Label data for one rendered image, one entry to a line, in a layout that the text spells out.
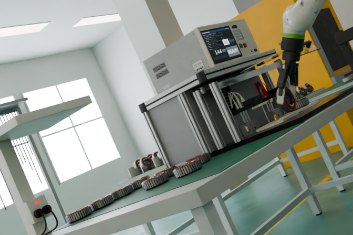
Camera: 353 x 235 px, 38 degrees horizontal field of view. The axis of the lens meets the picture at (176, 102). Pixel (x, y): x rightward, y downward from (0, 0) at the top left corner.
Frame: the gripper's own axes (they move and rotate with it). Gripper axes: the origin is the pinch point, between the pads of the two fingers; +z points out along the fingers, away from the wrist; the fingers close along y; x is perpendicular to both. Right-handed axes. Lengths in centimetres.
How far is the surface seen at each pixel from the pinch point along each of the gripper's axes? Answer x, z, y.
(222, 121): -31.3, 17.1, -2.7
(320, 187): -19, 79, -128
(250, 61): -29.0, -11.3, -20.6
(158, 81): -67, 2, 2
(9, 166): -80, 33, 81
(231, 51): -35.9, -15.9, -13.0
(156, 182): -29, 34, 50
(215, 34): -41.2, -23.2, -5.1
